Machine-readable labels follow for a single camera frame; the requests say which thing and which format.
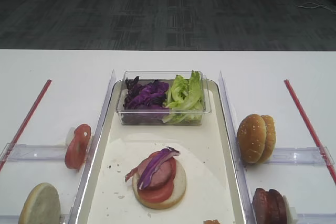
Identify clear rail lower left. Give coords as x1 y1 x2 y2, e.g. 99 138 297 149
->
0 215 68 224

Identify sesame bun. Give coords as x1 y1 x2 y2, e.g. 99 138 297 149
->
237 114 266 164
258 115 276 164

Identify green lettuce leaves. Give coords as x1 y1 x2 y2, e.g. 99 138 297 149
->
162 70 204 125

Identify bacon scrap on tray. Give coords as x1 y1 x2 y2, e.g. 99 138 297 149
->
124 167 140 182

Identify meat patty slices stack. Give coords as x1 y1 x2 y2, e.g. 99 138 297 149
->
252 188 288 224

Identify purple cabbage leaves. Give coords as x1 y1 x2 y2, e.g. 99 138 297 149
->
122 76 169 125

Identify sesame top bun inner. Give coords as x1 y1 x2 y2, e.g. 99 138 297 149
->
258 115 276 164

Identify white metal tray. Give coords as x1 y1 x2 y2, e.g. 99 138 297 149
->
69 81 245 223

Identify bun slice standing left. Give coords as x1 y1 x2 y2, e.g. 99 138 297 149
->
18 183 60 224

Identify tomato slices stack left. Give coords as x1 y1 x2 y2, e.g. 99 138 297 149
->
65 124 91 169

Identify meat slice on bun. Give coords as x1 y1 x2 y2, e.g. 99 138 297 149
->
138 157 176 190

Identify tomato slice on bun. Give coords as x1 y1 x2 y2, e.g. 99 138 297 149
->
137 157 176 203

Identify bottom bun on tray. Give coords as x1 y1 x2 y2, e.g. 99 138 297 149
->
132 160 187 209

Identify clear rail lower right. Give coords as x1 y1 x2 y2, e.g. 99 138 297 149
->
293 214 336 224

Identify clear long rail left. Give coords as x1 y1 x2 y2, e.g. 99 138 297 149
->
63 69 116 223

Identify red strip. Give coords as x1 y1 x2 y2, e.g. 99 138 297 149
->
0 79 52 170
284 79 336 183

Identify white cable on floor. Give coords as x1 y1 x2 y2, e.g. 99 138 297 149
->
293 0 336 14

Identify purple cabbage strip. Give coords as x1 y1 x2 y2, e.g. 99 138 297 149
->
137 146 180 190

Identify red strip right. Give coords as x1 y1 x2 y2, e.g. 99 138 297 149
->
284 79 336 183

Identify white pusher block lower right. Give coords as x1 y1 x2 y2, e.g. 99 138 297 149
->
282 195 298 224

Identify clear plastic salad container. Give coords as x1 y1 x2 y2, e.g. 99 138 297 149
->
116 70 212 125

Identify clear rail upper left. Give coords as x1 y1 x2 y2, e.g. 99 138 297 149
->
1 143 67 162

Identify red strip left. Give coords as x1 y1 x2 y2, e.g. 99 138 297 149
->
0 79 52 170

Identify sesame top bun outer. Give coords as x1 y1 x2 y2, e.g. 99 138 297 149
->
237 114 266 164

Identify clear rail upper right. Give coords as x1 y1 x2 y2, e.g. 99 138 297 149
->
265 147 334 166

